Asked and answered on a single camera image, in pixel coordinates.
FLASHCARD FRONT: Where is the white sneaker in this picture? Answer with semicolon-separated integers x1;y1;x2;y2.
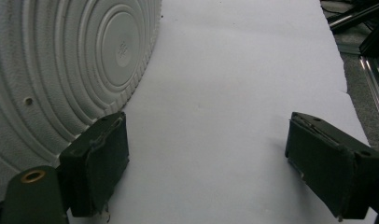
0;0;163;206

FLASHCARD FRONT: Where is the black metal stand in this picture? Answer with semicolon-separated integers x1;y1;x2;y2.
320;0;379;58

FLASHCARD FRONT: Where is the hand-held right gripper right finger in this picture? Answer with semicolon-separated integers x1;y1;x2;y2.
284;111;379;221

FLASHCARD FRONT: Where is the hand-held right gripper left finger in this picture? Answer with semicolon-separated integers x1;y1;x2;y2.
58;111;130;218

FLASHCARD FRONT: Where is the aluminium floor rail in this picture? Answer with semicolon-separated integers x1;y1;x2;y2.
358;55;379;135

